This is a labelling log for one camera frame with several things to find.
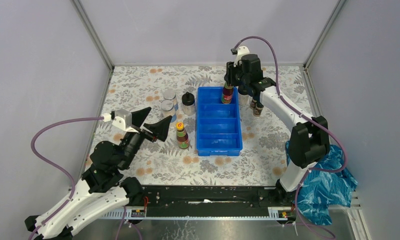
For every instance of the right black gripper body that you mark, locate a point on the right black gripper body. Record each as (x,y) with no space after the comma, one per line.
(240,78)

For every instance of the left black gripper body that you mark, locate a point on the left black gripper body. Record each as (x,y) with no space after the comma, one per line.
(133,141)

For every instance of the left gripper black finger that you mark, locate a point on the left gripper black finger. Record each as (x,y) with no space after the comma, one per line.
(160,129)
(138,117)

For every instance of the sauce bottle red label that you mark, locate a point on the sauce bottle red label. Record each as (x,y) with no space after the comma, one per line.
(227,93)

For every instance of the yellow cap sauce bottle front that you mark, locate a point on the yellow cap sauce bottle front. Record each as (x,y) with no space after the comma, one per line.
(182,136)

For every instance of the clear jar black knob lid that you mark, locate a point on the clear jar black knob lid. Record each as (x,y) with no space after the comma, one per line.
(188,104)

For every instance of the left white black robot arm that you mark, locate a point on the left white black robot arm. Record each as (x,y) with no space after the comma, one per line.
(102,187)

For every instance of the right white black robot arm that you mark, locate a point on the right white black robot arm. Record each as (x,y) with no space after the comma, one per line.
(309,138)

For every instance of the clear jar black lid right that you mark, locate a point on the clear jar black lid right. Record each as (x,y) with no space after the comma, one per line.
(243,96)

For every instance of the silver lid jar white beads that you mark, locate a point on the silver lid jar white beads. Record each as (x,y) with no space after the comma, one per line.
(168,109)

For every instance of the small brown spice bottle rear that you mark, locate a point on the small brown spice bottle rear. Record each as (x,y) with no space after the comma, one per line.
(252,104)

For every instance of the small brown spice bottle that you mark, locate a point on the small brown spice bottle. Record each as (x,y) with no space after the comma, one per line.
(257,109)
(252,104)

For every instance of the small brown spice bottle front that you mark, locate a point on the small brown spice bottle front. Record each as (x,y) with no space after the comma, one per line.
(257,109)

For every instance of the silver lid jar rear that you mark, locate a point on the silver lid jar rear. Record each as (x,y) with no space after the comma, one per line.
(170,95)

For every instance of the blue plastic divided bin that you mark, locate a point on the blue plastic divided bin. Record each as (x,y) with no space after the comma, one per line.
(218,125)

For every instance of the blue patterned cloth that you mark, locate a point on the blue patterned cloth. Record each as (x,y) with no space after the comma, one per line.
(323,189)

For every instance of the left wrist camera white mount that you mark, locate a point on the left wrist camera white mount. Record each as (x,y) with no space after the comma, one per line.
(121,119)

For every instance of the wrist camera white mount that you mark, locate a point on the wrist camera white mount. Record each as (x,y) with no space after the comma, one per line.
(239,52)
(121,119)

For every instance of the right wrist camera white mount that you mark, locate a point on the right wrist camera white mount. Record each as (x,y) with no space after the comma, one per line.
(239,52)

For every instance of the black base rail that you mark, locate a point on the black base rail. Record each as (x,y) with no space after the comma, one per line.
(190,202)

